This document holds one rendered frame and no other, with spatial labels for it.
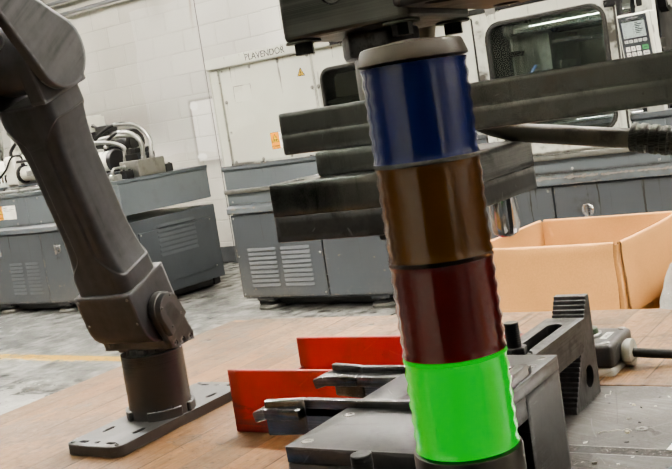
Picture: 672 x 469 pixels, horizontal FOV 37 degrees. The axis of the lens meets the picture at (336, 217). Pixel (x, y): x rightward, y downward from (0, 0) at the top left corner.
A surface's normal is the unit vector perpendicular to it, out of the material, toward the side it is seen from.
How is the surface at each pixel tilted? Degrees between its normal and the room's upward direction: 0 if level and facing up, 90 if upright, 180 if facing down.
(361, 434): 0
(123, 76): 90
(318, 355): 90
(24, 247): 90
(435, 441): 76
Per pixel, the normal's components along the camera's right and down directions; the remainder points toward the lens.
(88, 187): 0.87, -0.07
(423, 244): -0.38, -0.10
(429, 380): -0.60, -0.08
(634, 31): -0.70, 0.29
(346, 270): -0.58, 0.17
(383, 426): -0.15, -0.98
